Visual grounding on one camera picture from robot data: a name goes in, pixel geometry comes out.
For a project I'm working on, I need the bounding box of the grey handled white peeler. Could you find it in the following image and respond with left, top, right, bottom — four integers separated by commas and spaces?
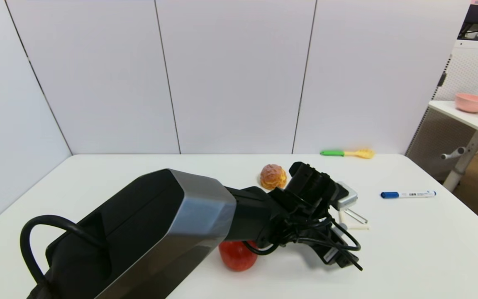
338, 208, 369, 230

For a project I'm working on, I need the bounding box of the golden cream puff bread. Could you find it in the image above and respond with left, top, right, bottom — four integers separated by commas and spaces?
260, 164, 288, 191

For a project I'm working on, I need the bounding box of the red apple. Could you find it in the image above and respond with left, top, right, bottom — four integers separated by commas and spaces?
219, 240, 259, 272

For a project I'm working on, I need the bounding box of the blue capped white marker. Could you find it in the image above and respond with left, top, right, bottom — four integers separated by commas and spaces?
380, 191, 437, 199

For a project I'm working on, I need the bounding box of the white side table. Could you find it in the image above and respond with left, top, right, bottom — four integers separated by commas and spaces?
428, 100, 478, 191

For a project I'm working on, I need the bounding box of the pink bowl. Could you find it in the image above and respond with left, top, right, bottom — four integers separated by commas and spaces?
455, 93, 478, 113

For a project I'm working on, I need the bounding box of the white pegboard panel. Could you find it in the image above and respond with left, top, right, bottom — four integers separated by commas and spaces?
405, 40, 478, 182

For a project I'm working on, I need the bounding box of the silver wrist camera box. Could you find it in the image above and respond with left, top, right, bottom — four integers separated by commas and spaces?
334, 181, 358, 211

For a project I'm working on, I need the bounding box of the green handled yellow toy fork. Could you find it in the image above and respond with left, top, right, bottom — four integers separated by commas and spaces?
320, 149, 376, 159

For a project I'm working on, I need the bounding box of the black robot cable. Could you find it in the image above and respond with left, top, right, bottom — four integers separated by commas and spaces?
19, 214, 363, 291

